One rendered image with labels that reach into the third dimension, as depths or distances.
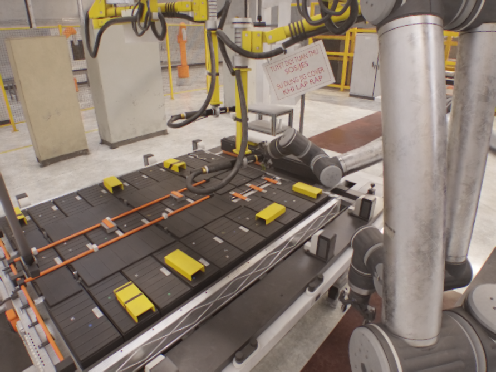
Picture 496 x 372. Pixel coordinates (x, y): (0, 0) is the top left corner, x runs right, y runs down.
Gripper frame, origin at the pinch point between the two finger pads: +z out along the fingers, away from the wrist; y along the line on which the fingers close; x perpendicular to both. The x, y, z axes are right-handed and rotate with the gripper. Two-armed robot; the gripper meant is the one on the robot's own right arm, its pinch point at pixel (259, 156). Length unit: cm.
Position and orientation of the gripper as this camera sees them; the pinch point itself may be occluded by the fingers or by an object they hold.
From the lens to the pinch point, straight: 183.2
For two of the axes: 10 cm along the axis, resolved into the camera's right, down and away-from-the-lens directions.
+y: 2.7, 9.6, 0.0
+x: 8.5, -2.3, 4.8
